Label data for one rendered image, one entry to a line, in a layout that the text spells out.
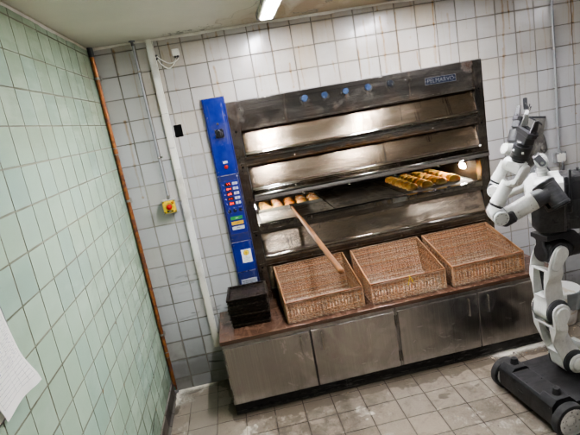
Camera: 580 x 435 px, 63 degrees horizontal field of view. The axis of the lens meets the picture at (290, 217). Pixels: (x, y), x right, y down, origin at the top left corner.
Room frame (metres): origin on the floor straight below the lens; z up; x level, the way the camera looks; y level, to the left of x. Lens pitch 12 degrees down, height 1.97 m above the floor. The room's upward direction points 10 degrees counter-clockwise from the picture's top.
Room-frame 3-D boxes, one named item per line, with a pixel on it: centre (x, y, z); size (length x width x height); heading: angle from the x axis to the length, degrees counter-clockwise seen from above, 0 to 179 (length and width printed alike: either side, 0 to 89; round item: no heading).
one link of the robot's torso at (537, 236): (2.50, -1.48, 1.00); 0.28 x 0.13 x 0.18; 100
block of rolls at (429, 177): (4.06, -1.19, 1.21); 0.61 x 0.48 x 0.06; 6
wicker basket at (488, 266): (3.36, -1.29, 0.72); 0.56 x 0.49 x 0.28; 97
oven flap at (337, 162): (3.56, -0.65, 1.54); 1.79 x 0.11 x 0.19; 96
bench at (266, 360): (3.27, -0.57, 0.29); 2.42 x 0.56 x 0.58; 96
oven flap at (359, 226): (3.56, -0.65, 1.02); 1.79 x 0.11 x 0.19; 96
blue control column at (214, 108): (4.38, 0.49, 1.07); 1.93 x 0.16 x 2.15; 6
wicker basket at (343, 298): (3.24, -0.11, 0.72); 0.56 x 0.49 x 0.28; 97
